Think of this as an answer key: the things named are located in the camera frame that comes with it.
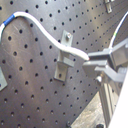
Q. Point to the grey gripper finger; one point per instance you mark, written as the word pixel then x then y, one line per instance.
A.
pixel 100 55
pixel 96 68

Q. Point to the black perforated breadboard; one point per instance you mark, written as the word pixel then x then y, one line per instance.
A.
pixel 33 97

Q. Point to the aluminium extrusion frame post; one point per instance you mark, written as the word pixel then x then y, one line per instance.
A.
pixel 109 93

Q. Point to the grey metal cable clip bracket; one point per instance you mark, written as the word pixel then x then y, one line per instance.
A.
pixel 63 61

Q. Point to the metal bracket at top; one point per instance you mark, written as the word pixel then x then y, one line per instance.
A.
pixel 108 5

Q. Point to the metal bracket at left edge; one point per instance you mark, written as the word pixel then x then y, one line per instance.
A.
pixel 3 82

